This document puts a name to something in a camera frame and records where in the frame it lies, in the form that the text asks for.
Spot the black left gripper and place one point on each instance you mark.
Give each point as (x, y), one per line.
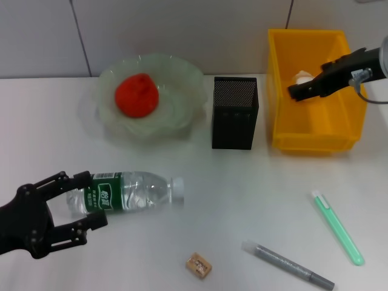
(24, 224)

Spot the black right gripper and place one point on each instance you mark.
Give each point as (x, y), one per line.
(363, 65)

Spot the white paper ball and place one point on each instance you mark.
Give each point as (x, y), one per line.
(303, 79)

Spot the clear water bottle green label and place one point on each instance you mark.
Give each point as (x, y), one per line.
(136, 191)

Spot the orange fruit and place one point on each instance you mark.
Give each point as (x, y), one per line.
(136, 97)

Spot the tan eraser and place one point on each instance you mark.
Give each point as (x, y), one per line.
(198, 265)

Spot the green pen with white cap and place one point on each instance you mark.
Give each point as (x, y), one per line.
(336, 225)

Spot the grey marker pen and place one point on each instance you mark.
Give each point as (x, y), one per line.
(285, 263)

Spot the black mesh pen holder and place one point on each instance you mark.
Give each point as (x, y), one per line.
(233, 130)

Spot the yellow plastic storage bin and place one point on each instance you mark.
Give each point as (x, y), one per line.
(315, 127)

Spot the translucent green bowl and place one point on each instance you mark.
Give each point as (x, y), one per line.
(179, 85)

